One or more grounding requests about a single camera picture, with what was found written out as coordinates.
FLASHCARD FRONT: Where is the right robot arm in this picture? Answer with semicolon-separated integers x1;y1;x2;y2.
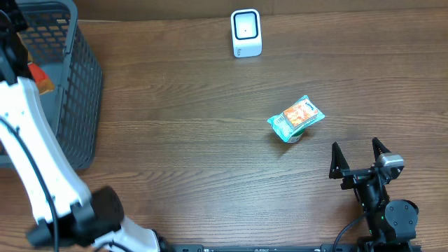
329;138;421;251

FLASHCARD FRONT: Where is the grey plastic mesh basket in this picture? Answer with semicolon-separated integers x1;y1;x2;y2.
16;0;103;170

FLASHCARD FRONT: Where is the green lid white jar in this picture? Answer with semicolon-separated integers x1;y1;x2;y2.
288;129;305;144

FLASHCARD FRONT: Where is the orange long noodle package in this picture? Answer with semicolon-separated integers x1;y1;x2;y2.
28;62;55;95

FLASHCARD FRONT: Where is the orange tissue pack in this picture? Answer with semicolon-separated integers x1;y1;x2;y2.
283;98;319;129

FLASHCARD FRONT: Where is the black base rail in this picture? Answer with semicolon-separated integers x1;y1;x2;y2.
171;244;422;252

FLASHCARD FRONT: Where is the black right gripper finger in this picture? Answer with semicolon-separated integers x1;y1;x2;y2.
329;142;350;179
372;137;391;162

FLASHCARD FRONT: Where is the white barcode scanner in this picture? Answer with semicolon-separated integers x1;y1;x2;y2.
230;8;263;58

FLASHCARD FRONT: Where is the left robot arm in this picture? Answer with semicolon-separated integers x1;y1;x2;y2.
1;1;173;252

